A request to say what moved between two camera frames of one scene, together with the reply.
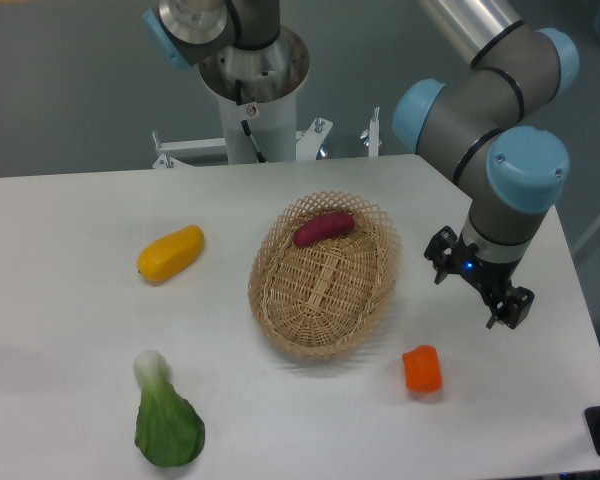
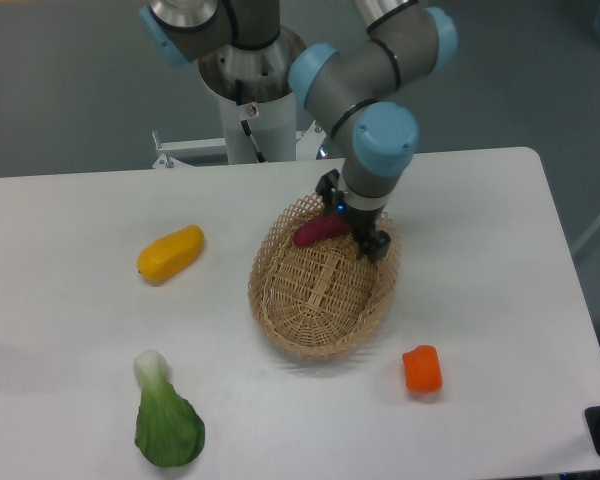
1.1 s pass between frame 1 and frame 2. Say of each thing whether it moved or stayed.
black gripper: moved
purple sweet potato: stayed
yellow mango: stayed
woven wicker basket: stayed
